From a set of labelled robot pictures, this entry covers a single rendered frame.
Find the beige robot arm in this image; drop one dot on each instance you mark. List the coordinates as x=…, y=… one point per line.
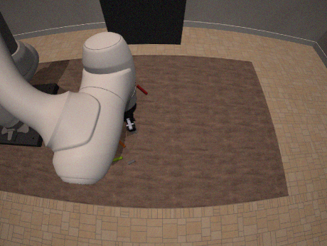
x=82, y=128

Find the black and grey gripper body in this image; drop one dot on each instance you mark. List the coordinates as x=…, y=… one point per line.
x=128, y=113

